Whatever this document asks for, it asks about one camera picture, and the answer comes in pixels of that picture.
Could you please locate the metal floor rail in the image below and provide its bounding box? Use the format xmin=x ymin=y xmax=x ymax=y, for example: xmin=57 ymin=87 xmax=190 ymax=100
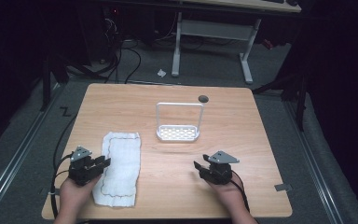
xmin=0 ymin=83 xmax=63 ymax=216
xmin=283 ymin=101 xmax=345 ymax=224

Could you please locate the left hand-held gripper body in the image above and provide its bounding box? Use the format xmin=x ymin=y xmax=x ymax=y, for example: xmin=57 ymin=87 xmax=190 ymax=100
xmin=67 ymin=145 xmax=98 ymax=187

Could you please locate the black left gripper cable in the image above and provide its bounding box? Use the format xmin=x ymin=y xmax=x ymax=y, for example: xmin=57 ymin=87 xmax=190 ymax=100
xmin=49 ymin=114 xmax=77 ymax=219

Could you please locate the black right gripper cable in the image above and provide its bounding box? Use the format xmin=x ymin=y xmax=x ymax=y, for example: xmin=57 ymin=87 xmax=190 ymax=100
xmin=230 ymin=169 xmax=252 ymax=214

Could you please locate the person's right hand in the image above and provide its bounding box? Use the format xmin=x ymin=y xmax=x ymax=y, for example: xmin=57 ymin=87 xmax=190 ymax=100
xmin=209 ymin=173 xmax=246 ymax=214

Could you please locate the white-legged desk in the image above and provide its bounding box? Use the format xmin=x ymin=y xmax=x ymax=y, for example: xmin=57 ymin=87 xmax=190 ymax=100
xmin=170 ymin=0 xmax=303 ymax=85

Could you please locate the white rack with handle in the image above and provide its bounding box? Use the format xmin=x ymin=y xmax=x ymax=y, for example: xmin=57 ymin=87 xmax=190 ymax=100
xmin=155 ymin=101 xmax=205 ymax=143

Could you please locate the grey tape piece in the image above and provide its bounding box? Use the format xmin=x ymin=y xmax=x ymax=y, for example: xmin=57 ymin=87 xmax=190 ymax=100
xmin=273 ymin=183 xmax=294 ymax=192

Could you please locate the bundle of black cables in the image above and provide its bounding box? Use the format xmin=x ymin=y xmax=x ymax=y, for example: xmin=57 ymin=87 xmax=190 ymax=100
xmin=99 ymin=12 xmax=143 ymax=85

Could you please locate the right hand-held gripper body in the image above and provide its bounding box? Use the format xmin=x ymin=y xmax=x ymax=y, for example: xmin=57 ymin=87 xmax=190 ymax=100
xmin=202 ymin=150 xmax=241 ymax=186

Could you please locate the white cloth with dark stitching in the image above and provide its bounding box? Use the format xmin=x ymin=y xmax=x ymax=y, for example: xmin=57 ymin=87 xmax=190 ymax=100
xmin=91 ymin=131 xmax=143 ymax=208

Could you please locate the person's left hand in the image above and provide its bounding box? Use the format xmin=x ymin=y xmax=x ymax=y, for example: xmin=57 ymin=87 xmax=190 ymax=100
xmin=58 ymin=174 xmax=103 ymax=216

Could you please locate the black stand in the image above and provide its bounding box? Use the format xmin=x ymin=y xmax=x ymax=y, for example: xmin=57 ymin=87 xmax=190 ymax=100
xmin=38 ymin=54 xmax=71 ymax=112
xmin=252 ymin=73 xmax=310 ymax=133

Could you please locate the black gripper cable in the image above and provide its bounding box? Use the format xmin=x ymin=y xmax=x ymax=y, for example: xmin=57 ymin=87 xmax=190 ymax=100
xmin=49 ymin=114 xmax=77 ymax=219
xmin=230 ymin=169 xmax=252 ymax=214

